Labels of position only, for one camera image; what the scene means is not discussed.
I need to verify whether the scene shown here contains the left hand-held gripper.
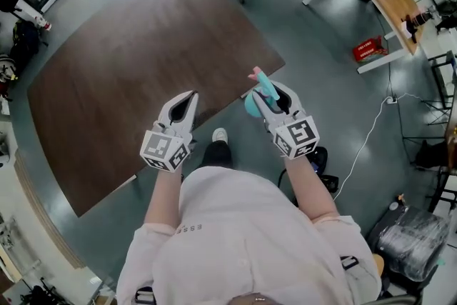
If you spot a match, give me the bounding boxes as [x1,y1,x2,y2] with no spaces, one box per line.
[139,89,200,174]

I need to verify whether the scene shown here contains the dark wooden table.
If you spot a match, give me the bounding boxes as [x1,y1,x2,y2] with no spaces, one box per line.
[27,0,286,218]

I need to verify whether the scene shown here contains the person's left forearm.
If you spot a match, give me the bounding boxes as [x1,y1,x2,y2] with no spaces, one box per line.
[144,167,186,226]

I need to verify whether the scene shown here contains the person's pale pink shirt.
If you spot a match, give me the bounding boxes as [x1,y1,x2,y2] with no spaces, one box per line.
[116,167,383,305]

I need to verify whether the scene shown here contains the black backpack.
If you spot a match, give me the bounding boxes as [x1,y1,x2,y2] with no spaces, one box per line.
[9,19,42,65]

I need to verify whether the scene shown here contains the white power cable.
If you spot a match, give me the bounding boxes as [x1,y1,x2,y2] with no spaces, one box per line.
[331,92,422,194]

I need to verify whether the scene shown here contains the black strap buckle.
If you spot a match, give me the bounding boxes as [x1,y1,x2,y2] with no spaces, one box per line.
[339,255,360,271]
[134,287,155,304]

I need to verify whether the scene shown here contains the person's right forearm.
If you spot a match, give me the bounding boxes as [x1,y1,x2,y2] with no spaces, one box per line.
[283,155,340,222]

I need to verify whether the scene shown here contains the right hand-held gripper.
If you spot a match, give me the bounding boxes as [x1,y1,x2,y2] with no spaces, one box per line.
[251,80,320,161]

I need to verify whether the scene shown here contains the person's left white shoe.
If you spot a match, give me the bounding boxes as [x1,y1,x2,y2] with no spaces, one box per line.
[211,127,229,144]

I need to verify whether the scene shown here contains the red white bottle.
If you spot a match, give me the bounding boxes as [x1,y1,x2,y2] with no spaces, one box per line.
[35,15,54,31]

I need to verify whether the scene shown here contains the teal spray bottle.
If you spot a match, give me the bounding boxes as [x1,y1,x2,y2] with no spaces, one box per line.
[243,66,286,118]

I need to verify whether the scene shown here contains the red box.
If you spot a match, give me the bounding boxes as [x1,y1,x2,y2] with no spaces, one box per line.
[352,35,388,64]

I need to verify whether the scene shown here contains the plastic wrapped black case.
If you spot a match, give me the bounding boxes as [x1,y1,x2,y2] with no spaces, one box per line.
[367,205,451,283]

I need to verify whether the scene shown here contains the black bag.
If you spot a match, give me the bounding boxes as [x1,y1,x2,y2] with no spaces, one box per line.
[310,146,340,194]

